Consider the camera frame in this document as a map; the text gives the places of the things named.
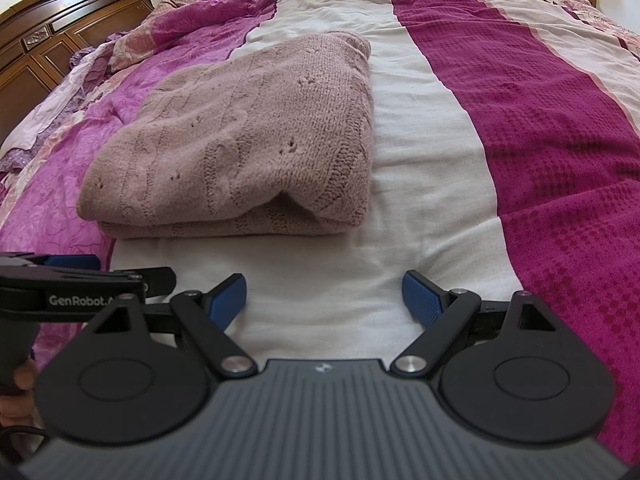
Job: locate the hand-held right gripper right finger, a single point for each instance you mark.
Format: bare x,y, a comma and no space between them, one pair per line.
422,300

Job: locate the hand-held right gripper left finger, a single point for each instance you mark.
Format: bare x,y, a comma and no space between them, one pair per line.
227,300

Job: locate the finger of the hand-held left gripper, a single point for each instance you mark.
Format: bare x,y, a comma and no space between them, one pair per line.
160,280
75,261

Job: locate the pink knit cardigan sweater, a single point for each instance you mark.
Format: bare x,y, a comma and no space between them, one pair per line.
240,135

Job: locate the person's left hand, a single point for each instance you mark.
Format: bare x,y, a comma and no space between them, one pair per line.
22,379

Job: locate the lavender floral ruffled pillow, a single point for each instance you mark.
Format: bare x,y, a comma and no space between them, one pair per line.
50,105

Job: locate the purple and white patchwork quilt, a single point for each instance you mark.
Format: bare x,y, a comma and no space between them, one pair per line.
525,135

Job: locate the carved wooden headboard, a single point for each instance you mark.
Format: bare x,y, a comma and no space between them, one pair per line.
50,45

